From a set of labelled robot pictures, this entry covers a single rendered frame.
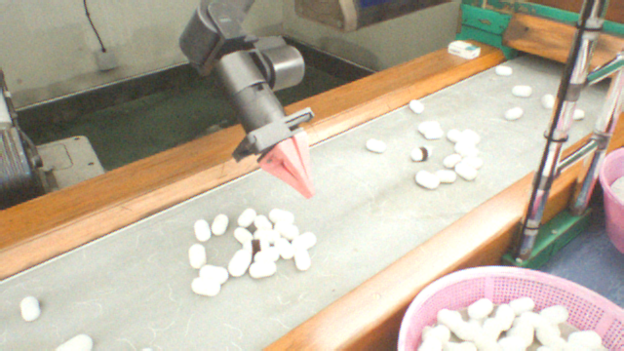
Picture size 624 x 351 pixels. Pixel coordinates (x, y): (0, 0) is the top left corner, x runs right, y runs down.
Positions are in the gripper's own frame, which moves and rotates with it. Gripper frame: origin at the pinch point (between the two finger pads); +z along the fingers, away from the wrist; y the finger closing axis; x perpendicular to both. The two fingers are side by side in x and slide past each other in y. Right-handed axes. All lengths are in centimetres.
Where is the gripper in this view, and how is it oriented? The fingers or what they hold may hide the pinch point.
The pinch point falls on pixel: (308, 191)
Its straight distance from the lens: 66.2
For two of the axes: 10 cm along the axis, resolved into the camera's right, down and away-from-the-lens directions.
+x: -4.3, 3.7, 8.2
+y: 7.3, -3.8, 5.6
